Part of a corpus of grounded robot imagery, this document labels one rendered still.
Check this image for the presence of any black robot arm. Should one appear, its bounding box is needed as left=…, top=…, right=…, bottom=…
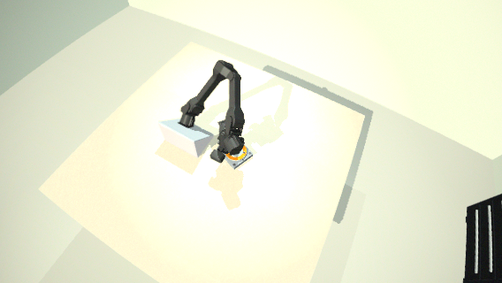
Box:
left=177, top=59, right=245, bottom=156

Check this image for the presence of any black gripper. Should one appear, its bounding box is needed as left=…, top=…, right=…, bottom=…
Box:
left=209, top=136, right=229, bottom=164

